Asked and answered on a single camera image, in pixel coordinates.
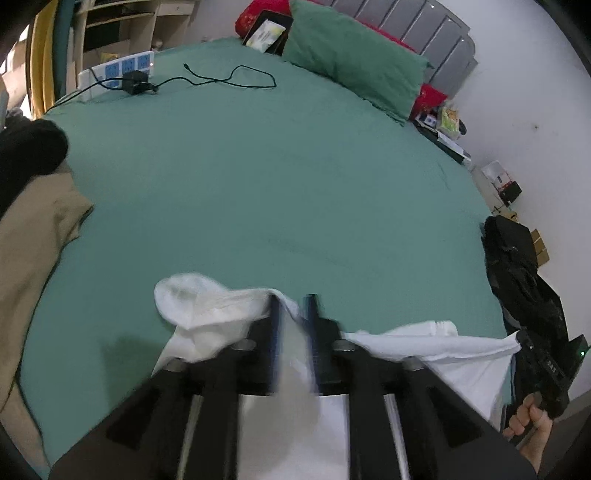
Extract white hoodie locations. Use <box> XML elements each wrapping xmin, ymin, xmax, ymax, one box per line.
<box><xmin>152</xmin><ymin>272</ymin><xmax>522</xmax><ymax>480</ymax></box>

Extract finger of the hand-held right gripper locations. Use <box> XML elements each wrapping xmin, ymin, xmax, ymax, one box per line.
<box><xmin>515</xmin><ymin>329</ymin><xmax>539</xmax><ymax>358</ymax></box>

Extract black folded garment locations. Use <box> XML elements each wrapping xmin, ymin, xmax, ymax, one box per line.
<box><xmin>0</xmin><ymin>117</ymin><xmax>70</xmax><ymax>217</ymax></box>

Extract beige pants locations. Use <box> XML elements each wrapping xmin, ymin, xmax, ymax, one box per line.
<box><xmin>0</xmin><ymin>159</ymin><xmax>95</xmax><ymax>472</ymax></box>

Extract teal curtain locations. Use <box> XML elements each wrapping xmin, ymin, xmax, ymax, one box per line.
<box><xmin>53</xmin><ymin>0</ymin><xmax>77</xmax><ymax>97</ymax></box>

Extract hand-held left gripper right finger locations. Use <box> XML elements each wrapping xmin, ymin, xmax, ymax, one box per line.
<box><xmin>302</xmin><ymin>294</ymin><xmax>539</xmax><ymax>480</ymax></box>

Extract white power strip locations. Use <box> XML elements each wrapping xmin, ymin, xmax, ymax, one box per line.
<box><xmin>78</xmin><ymin>52</ymin><xmax>155</xmax><ymax>103</ymax></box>

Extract green pillow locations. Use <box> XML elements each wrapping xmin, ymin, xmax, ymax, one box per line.
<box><xmin>281</xmin><ymin>0</ymin><xmax>430</xmax><ymax>126</ymax></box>

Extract pile of black clothes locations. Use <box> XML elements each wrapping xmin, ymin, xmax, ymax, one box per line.
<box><xmin>480</xmin><ymin>215</ymin><xmax>568</xmax><ymax>342</ymax></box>

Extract black charger with cable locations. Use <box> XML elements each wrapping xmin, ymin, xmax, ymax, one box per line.
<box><xmin>121</xmin><ymin>62</ymin><xmax>278</xmax><ymax>97</ymax></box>

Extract green snack packet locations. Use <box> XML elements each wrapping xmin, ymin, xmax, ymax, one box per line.
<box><xmin>436</xmin><ymin>106</ymin><xmax>462</xmax><ymax>137</ymax></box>

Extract light wooden desk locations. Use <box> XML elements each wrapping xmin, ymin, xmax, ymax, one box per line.
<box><xmin>67</xmin><ymin>0</ymin><xmax>201</xmax><ymax>93</ymax></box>

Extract grey padded headboard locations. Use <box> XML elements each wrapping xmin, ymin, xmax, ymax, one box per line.
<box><xmin>318</xmin><ymin>0</ymin><xmax>478</xmax><ymax>100</ymax></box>

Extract small white box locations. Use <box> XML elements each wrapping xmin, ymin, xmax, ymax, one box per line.
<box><xmin>481</xmin><ymin>160</ymin><xmax>509</xmax><ymax>190</ymax></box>

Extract black framed tablet box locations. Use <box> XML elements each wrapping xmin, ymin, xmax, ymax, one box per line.
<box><xmin>242</xmin><ymin>10</ymin><xmax>294</xmax><ymax>57</ymax></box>

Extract person's right hand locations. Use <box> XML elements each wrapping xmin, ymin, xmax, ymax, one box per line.
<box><xmin>502</xmin><ymin>392</ymin><xmax>555</xmax><ymax>476</ymax></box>

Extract yellow curtain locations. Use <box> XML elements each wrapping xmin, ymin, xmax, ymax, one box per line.
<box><xmin>28</xmin><ymin>0</ymin><xmax>61</xmax><ymax>116</ymax></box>

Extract red pillow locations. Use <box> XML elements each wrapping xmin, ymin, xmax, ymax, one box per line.
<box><xmin>235</xmin><ymin>0</ymin><xmax>448</xmax><ymax>116</ymax></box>

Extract cardboard box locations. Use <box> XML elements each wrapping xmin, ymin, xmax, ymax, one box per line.
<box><xmin>494</xmin><ymin>210</ymin><xmax>551</xmax><ymax>268</ymax></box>

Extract bed with green sheet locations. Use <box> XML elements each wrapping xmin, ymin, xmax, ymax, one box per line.
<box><xmin>18</xmin><ymin>37</ymin><xmax>513</xmax><ymax>480</ymax></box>

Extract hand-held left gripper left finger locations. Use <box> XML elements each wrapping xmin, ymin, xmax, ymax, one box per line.
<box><xmin>48</xmin><ymin>295</ymin><xmax>282</xmax><ymax>480</ymax></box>

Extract small black box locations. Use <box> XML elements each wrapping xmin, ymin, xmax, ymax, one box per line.
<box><xmin>501</xmin><ymin>181</ymin><xmax>523</xmax><ymax>207</ymax></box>

